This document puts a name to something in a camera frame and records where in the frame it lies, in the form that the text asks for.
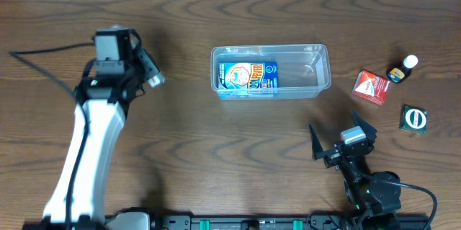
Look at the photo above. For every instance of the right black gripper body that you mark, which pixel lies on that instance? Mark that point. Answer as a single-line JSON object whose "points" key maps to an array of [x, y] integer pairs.
{"points": [[343, 148]]}

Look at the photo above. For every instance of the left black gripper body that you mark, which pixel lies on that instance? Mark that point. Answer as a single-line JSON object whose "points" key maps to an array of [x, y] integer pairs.
{"points": [[145, 61]]}

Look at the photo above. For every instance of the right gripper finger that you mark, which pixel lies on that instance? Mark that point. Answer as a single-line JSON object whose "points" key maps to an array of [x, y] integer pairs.
{"points": [[317, 150], [366, 127]]}

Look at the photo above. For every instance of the white blue medicine box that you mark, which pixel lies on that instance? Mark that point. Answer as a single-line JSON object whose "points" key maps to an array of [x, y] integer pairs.
{"points": [[156, 80]]}

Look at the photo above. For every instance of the red white medicine box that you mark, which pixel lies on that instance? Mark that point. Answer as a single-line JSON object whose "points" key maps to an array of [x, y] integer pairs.
{"points": [[371, 87]]}

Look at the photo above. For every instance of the blue fever patch box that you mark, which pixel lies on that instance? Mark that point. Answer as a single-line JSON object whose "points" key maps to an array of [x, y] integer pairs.
{"points": [[244, 78]]}

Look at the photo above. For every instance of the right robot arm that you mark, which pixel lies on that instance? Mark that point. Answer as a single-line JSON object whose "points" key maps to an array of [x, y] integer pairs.
{"points": [[376, 196]]}

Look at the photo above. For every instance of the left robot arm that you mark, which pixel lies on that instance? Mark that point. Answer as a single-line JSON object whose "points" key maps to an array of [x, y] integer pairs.
{"points": [[109, 83]]}

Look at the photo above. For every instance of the clear plastic container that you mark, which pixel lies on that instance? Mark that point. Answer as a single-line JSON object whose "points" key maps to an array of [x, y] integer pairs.
{"points": [[303, 69]]}

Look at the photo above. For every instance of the dark green square box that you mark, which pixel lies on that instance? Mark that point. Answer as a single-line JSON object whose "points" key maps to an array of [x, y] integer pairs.
{"points": [[413, 119]]}

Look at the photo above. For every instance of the dark bottle white cap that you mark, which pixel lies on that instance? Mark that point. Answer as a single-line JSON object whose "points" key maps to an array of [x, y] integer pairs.
{"points": [[402, 71]]}

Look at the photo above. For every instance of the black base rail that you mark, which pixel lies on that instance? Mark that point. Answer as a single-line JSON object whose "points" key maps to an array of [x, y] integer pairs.
{"points": [[270, 223]]}

